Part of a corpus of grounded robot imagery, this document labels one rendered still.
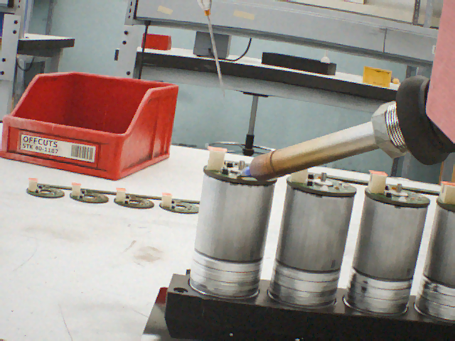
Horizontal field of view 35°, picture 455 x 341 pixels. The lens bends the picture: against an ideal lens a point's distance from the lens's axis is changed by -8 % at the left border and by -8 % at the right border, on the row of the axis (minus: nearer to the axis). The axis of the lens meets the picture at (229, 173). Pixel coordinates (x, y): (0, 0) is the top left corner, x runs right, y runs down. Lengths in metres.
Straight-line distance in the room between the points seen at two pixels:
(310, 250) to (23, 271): 0.13
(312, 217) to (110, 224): 0.18
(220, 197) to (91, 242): 0.13
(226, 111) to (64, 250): 4.31
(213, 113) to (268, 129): 0.34
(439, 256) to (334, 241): 0.04
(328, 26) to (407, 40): 0.27
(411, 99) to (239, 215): 0.08
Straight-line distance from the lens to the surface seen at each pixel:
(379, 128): 0.21
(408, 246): 0.26
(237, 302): 0.26
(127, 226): 0.41
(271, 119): 4.65
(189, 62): 2.55
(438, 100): 0.19
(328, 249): 0.26
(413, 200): 0.26
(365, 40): 2.51
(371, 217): 0.26
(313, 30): 2.50
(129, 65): 2.58
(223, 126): 4.67
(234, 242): 0.26
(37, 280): 0.32
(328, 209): 0.26
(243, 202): 0.25
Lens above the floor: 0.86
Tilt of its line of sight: 11 degrees down
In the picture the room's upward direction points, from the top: 8 degrees clockwise
